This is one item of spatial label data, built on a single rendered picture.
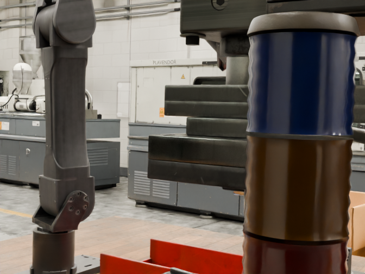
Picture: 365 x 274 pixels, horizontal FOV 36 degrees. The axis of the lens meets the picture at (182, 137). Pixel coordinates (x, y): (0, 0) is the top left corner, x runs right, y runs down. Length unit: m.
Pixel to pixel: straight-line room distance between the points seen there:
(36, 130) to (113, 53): 2.38
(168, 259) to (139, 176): 5.66
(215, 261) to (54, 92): 0.34
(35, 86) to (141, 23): 1.94
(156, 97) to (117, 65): 3.21
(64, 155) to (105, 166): 6.98
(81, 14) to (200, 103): 0.40
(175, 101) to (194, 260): 0.41
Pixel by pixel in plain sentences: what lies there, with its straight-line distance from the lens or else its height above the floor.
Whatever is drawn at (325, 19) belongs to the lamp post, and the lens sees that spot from 0.19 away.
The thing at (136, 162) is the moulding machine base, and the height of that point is 0.52.
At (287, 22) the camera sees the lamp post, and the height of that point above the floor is 1.19.
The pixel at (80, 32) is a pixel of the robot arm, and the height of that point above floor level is 1.27.
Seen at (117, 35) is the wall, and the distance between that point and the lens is 9.57.
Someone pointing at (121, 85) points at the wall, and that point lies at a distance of 9.42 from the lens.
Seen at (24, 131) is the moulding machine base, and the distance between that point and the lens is 8.03.
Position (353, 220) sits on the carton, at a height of 0.66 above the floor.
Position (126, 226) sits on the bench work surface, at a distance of 1.26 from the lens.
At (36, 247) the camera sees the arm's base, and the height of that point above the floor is 0.95.
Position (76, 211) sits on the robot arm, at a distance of 0.86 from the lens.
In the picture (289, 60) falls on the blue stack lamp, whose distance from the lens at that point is 0.19.
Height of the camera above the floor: 1.16
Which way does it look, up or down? 3 degrees down
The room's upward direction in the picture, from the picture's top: 2 degrees clockwise
